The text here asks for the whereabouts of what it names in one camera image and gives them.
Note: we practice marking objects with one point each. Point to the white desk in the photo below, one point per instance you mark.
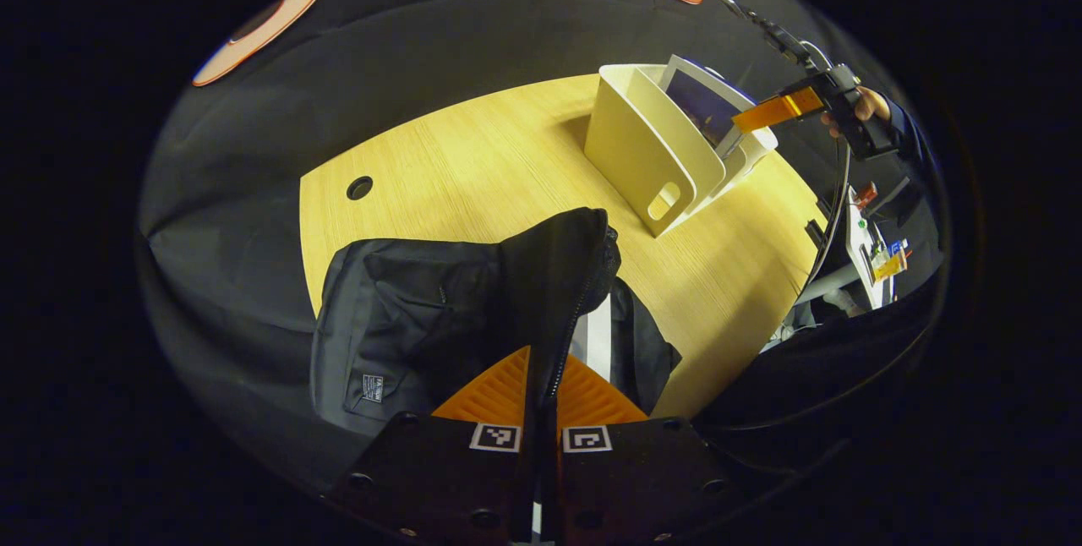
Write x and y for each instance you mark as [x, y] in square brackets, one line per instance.
[862, 250]

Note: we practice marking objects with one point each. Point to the yellow packet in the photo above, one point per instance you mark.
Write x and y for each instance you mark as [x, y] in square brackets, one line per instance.
[890, 264]

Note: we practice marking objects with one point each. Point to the portrait cover book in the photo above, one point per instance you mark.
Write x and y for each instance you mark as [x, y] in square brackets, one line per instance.
[598, 335]

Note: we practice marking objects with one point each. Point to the black schoolbag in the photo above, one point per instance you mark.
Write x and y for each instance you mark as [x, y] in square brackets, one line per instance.
[406, 318]

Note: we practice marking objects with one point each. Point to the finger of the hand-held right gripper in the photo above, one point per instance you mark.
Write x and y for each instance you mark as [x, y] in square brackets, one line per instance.
[778, 111]

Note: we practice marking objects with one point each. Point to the white bookshelf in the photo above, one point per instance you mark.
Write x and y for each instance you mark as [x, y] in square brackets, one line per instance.
[634, 149]

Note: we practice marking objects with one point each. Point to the blue cover book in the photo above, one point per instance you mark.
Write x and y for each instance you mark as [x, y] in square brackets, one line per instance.
[702, 102]

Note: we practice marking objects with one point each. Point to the person's dark clothing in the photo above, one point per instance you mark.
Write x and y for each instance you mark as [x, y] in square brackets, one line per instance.
[803, 360]

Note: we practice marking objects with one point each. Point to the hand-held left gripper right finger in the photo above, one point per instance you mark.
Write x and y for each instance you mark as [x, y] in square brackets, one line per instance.
[642, 478]

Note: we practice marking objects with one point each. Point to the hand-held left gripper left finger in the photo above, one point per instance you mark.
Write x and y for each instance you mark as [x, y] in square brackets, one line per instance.
[423, 474]

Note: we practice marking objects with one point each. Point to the black backdrop cloth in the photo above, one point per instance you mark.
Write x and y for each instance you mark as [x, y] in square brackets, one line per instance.
[254, 157]

